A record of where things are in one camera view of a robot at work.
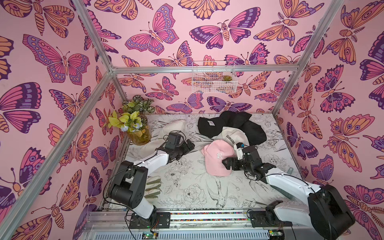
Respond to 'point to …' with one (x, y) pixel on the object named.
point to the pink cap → (215, 152)
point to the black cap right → (255, 133)
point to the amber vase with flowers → (132, 119)
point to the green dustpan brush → (290, 170)
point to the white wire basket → (214, 77)
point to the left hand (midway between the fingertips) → (192, 147)
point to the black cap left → (212, 127)
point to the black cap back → (234, 119)
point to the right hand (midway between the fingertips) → (229, 159)
